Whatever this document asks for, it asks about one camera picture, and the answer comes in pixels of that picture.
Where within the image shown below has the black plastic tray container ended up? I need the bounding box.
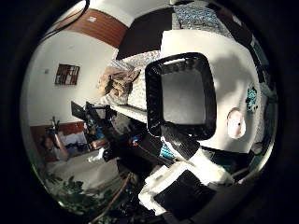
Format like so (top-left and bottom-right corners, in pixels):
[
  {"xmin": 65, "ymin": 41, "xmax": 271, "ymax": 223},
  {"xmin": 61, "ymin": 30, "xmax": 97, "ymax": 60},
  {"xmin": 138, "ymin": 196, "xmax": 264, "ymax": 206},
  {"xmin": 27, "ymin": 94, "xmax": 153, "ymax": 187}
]
[{"xmin": 145, "ymin": 51, "xmax": 218, "ymax": 141}]

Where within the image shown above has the teal ribbed panel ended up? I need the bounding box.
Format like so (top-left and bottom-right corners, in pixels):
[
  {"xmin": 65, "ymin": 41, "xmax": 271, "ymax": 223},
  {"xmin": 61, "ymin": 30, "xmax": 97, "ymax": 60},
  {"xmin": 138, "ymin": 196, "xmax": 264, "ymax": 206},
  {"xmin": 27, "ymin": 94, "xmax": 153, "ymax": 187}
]
[{"xmin": 159, "ymin": 145, "xmax": 175, "ymax": 161}]

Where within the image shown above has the green leafy plant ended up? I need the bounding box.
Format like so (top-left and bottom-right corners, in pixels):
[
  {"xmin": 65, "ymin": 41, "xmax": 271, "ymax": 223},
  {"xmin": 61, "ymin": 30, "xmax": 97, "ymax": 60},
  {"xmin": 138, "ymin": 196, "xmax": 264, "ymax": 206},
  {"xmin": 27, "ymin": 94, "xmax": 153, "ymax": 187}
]
[{"xmin": 36, "ymin": 172, "xmax": 116, "ymax": 218}]

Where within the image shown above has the small teal plush toy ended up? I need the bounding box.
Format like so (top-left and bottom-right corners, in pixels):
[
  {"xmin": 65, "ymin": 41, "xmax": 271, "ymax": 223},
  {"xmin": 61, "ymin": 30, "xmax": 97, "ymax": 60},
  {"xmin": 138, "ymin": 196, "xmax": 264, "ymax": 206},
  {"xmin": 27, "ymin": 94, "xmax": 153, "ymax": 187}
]
[{"xmin": 245, "ymin": 86, "xmax": 260, "ymax": 113}]

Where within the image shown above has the crumpled jacket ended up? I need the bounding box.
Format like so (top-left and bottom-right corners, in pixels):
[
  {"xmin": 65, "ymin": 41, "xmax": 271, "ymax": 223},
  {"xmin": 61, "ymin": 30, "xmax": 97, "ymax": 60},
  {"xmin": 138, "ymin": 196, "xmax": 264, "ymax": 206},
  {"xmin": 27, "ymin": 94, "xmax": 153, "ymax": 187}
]
[{"xmin": 97, "ymin": 66, "xmax": 141, "ymax": 98}]

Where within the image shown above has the open black laptop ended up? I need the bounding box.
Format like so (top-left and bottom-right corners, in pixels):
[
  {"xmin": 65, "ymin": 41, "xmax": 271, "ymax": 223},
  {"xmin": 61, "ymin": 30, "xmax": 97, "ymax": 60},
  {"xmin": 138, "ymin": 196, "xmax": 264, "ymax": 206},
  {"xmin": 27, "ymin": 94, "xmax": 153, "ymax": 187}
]
[{"xmin": 70, "ymin": 100, "xmax": 94, "ymax": 123}]

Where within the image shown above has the patterned armchair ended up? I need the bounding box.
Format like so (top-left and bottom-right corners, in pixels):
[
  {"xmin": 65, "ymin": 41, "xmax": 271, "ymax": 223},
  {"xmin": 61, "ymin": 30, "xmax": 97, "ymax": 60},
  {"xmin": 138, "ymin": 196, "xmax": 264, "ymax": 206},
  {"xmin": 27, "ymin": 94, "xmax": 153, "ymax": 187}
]
[{"xmin": 100, "ymin": 49, "xmax": 162, "ymax": 108}]

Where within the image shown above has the person in dark clothes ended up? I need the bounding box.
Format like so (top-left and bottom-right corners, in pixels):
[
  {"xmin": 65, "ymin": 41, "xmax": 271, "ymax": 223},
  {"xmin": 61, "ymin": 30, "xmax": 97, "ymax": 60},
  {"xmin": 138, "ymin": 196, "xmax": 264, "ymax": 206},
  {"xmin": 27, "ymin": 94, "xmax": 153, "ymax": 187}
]
[{"xmin": 40, "ymin": 117, "xmax": 70, "ymax": 163}]

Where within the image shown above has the dark floor mat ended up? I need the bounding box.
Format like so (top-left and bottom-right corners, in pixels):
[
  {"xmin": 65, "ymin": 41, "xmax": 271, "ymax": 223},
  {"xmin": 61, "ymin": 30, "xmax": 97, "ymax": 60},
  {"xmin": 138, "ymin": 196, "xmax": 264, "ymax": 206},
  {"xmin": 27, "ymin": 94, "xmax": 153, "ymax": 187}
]
[{"xmin": 116, "ymin": 7, "xmax": 175, "ymax": 61}]

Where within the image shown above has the teal patterned rug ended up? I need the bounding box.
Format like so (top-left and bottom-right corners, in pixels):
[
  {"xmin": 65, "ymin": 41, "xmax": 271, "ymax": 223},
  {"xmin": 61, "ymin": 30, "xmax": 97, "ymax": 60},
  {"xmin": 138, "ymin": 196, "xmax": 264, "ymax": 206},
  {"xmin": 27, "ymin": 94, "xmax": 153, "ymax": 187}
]
[{"xmin": 173, "ymin": 2, "xmax": 269, "ymax": 66}]

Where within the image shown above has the framed wall picture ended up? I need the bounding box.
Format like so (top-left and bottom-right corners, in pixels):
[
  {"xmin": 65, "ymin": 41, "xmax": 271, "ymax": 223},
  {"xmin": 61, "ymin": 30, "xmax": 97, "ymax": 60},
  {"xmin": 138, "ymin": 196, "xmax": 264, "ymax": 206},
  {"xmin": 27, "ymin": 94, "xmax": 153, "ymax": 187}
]
[{"xmin": 54, "ymin": 63, "xmax": 81, "ymax": 87}]

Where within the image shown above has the black cable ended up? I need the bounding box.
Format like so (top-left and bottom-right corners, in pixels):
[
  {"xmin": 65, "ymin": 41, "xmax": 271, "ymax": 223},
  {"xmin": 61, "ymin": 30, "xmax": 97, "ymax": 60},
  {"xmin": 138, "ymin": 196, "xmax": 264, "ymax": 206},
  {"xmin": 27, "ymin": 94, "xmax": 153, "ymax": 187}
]
[{"xmin": 40, "ymin": 0, "xmax": 92, "ymax": 43}]

